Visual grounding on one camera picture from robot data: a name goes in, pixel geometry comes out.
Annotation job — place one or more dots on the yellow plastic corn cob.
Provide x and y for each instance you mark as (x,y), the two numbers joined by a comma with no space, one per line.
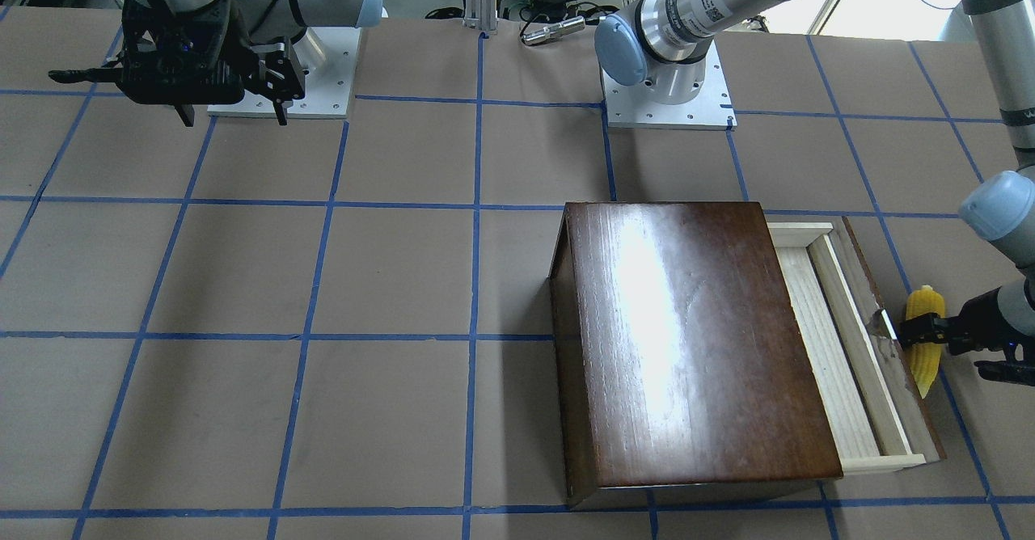
(924,358)

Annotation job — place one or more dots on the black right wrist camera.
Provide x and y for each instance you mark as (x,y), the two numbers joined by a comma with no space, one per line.
(93,76)

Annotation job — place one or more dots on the silver metal cylinder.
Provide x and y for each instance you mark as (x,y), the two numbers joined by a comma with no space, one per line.
(553,31)

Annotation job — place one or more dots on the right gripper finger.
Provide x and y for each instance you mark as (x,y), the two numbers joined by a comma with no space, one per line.
(186,113)
(274,71)

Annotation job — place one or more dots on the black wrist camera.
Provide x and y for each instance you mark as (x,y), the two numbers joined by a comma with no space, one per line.
(93,76)
(1017,366)

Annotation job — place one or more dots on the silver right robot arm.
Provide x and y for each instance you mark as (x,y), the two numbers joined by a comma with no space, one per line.
(324,33)

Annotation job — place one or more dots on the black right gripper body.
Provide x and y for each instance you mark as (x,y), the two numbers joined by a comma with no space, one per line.
(277,69)

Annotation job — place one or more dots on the dark brown wooden drawer box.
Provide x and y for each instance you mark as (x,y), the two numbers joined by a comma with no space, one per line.
(682,371)

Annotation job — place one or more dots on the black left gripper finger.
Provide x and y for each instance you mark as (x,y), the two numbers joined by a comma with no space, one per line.
(928,329)

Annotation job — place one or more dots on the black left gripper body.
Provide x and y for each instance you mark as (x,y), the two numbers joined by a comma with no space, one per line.
(982,320)

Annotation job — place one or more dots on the light wood drawer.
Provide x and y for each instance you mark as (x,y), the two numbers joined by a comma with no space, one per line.
(878,420)

